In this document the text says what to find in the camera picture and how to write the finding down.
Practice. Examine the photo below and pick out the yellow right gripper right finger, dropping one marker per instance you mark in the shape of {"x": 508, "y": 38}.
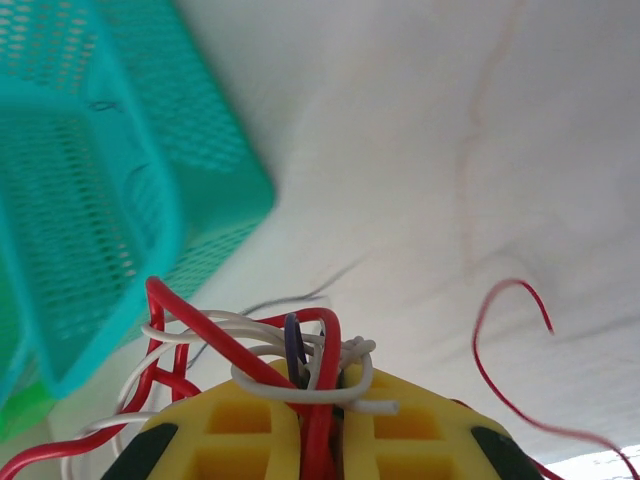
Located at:
{"x": 400, "y": 450}

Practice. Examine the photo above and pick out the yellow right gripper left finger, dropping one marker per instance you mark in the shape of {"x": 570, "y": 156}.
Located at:
{"x": 240, "y": 450}

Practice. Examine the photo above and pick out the green plastic basket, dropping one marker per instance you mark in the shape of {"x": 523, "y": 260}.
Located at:
{"x": 25, "y": 415}

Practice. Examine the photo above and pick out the teal basket with large holes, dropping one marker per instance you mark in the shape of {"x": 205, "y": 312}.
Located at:
{"x": 150, "y": 150}

